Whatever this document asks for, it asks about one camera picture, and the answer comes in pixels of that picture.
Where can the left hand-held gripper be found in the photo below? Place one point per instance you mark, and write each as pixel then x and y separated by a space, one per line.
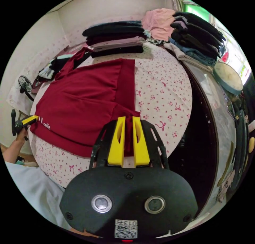
pixel 19 126

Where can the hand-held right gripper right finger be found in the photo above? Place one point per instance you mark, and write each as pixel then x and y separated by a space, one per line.
pixel 141 146

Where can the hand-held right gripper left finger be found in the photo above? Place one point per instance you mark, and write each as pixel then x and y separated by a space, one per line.
pixel 116 144

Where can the red long sleeve shirt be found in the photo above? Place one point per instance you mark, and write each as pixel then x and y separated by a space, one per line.
pixel 79 100

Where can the person's left forearm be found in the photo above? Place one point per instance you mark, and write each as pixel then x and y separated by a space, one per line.
pixel 11 151

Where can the person's left hand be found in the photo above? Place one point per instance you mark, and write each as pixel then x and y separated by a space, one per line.
pixel 21 137

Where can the black standing fan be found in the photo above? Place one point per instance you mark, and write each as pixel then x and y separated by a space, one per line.
pixel 24 84

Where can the pile of clothes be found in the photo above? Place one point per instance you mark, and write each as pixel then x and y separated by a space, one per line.
pixel 197 38
pixel 115 38
pixel 49 68

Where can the dark wooden glossy cabinet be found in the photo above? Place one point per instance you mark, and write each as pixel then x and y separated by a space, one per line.
pixel 203 128

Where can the person's body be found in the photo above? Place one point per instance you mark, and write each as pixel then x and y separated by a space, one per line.
pixel 29 192

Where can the round teal container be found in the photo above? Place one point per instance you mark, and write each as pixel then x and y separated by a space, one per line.
pixel 228 79

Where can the pink pillow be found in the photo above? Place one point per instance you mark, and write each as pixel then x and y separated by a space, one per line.
pixel 159 23

